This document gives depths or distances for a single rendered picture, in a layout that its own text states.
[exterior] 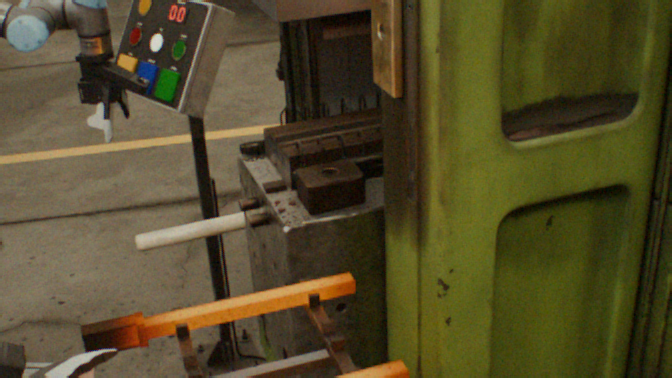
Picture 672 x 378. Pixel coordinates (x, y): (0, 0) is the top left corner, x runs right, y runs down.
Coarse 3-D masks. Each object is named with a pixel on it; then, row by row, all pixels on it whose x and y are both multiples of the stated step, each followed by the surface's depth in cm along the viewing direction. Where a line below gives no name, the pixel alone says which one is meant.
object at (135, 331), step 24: (288, 288) 129; (312, 288) 129; (336, 288) 129; (168, 312) 125; (192, 312) 125; (216, 312) 124; (240, 312) 126; (264, 312) 127; (96, 336) 121; (120, 336) 122; (144, 336) 121
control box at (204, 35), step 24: (168, 0) 208; (192, 0) 202; (144, 24) 213; (168, 24) 206; (192, 24) 200; (216, 24) 199; (120, 48) 219; (144, 48) 212; (168, 48) 205; (192, 48) 199; (216, 48) 201; (192, 72) 198; (216, 72) 203; (144, 96) 209; (192, 96) 200
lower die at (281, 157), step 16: (352, 112) 187; (368, 112) 186; (272, 128) 181; (288, 128) 178; (304, 128) 178; (320, 128) 175; (368, 128) 173; (272, 144) 176; (288, 144) 168; (304, 144) 169; (336, 144) 168; (352, 144) 168; (368, 144) 169; (272, 160) 179; (288, 160) 165; (304, 160) 166; (320, 160) 167; (336, 160) 168; (288, 176) 168
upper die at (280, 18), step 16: (256, 0) 164; (272, 0) 152; (288, 0) 150; (304, 0) 151; (320, 0) 153; (336, 0) 154; (352, 0) 155; (368, 0) 156; (272, 16) 154; (288, 16) 152; (304, 16) 153
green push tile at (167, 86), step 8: (168, 72) 202; (176, 72) 200; (160, 80) 204; (168, 80) 202; (176, 80) 200; (160, 88) 203; (168, 88) 201; (176, 88) 200; (160, 96) 203; (168, 96) 201
